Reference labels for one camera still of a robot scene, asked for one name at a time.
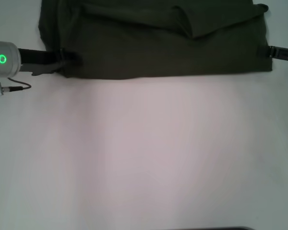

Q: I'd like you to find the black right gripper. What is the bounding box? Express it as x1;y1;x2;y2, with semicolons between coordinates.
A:
257;45;288;66

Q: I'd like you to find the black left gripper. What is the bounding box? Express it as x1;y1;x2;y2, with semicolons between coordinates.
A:
17;47;84;68

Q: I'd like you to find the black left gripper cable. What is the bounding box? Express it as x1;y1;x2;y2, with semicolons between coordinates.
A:
6;77;32;92

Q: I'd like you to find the dark green FREE t-shirt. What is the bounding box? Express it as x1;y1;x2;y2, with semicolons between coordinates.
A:
38;0;273;80

